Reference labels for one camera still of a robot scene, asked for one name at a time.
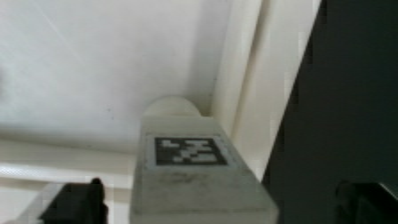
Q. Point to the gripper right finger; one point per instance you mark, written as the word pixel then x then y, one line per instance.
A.
pixel 367 203

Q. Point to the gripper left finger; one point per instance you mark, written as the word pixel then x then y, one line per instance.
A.
pixel 77 206

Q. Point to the white square tabletop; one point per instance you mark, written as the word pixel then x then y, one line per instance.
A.
pixel 102 54

